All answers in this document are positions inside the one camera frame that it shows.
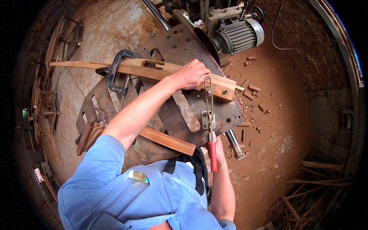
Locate person's left hand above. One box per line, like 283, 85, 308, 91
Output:
169, 59, 212, 91

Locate person's right hand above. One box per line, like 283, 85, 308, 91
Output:
213, 135, 228, 171

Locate red-handled toggle clamp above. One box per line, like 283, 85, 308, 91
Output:
201, 76, 218, 173

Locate long curved wooden workpiece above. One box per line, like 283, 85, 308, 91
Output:
49, 58, 237, 87

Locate wooden jig block with bolt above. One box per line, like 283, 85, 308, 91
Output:
196, 75, 245, 101

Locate steel guide rod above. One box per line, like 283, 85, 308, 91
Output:
225, 129, 247, 161

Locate circular saw blade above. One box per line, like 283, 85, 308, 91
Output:
194, 27, 222, 68

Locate rusty steel saw table plate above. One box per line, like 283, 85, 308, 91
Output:
75, 24, 245, 171

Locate brown wooden plank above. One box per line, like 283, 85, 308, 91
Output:
139, 126, 197, 156

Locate scattered wooden offcuts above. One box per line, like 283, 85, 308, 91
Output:
223, 54, 286, 159

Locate grey electric motor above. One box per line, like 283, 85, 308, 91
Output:
212, 18, 265, 56

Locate black metal c-clamp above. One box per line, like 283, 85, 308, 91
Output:
95, 49, 139, 113

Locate person's body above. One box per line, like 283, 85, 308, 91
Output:
57, 135, 237, 230

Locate pile of wooden sticks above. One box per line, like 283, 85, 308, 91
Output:
267, 159, 355, 230

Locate bundle of short wooden pieces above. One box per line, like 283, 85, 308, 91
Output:
76, 121, 104, 156

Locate stacks of curved wooden parts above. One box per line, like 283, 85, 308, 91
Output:
29, 11, 84, 151

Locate saw machine frame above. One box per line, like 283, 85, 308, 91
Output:
149, 0, 265, 32

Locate thin cable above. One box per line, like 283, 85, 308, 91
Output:
271, 0, 294, 51

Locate grey metal frame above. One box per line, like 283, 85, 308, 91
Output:
309, 0, 366, 90

